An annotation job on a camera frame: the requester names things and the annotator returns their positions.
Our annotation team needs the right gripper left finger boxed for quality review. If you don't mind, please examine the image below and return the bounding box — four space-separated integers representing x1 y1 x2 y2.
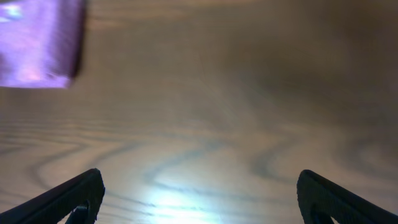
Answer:
1 169 105 224

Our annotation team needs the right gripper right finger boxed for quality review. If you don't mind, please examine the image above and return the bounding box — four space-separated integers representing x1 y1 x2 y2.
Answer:
297 170 397 224

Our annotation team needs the purple cloth with label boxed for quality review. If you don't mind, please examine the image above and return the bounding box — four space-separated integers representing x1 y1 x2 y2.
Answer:
1 0 88 88

